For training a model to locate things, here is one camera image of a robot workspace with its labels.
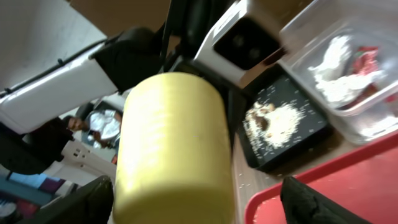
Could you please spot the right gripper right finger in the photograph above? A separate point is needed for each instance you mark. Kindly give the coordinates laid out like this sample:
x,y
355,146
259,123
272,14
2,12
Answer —
x,y
304,205

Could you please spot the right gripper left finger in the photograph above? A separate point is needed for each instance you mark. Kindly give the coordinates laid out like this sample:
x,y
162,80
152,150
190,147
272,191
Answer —
x,y
90,204

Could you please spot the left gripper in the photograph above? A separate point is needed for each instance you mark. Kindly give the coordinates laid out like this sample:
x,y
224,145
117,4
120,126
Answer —
x,y
211,84

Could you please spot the rice and nut leftovers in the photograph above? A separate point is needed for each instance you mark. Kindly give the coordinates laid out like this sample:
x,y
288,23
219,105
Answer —
x,y
269,127

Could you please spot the yellow cup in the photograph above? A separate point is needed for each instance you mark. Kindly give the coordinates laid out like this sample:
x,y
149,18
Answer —
x,y
174,162

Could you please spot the white tissue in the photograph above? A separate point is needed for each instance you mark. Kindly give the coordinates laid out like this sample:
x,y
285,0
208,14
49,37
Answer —
x,y
346,89
334,59

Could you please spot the red wrapper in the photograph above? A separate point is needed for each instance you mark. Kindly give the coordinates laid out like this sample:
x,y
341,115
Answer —
x,y
365,60

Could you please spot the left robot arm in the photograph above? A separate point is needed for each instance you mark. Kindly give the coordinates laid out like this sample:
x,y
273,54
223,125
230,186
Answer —
x,y
147,37

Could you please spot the black rectangular tray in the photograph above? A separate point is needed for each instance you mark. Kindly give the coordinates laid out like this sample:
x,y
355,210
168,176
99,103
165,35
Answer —
x,y
275,86

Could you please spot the red serving tray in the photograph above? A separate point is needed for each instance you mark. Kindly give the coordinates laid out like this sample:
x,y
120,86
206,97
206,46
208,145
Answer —
x,y
364,181

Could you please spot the person in white shirt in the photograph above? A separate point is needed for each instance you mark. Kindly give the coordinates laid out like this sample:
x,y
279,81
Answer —
x,y
100,129

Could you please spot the clear plastic bin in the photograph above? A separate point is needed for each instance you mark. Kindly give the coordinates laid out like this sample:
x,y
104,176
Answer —
x,y
370,23

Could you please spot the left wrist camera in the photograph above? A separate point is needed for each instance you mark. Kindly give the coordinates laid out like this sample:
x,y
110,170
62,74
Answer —
x,y
243,36

